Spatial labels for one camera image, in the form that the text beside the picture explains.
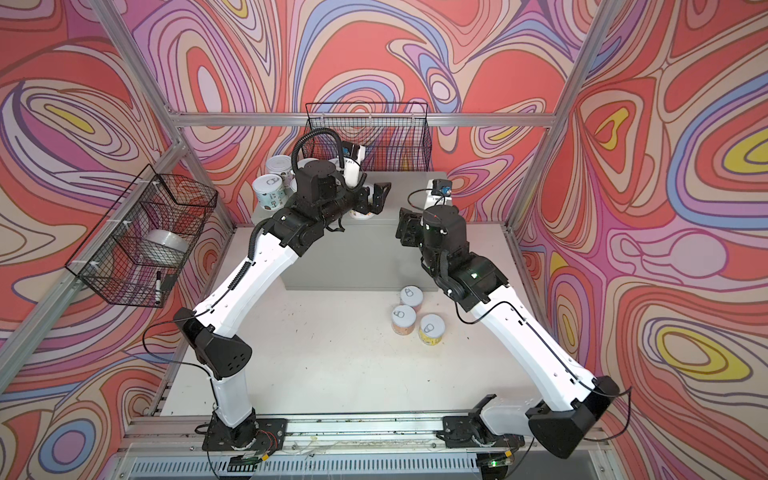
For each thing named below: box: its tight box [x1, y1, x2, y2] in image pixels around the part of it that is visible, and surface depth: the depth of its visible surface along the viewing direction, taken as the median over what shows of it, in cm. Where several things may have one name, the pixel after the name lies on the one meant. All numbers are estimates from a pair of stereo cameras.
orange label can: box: [391, 304, 417, 336], surface depth 90 cm
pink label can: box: [266, 154, 292, 175], surface depth 81 cm
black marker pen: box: [155, 270, 162, 305], surface depth 73 cm
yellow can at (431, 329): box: [419, 314, 446, 346], surface depth 88 cm
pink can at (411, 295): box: [399, 284, 424, 313], surface depth 95 cm
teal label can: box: [252, 173, 287, 212], surface depth 75 cm
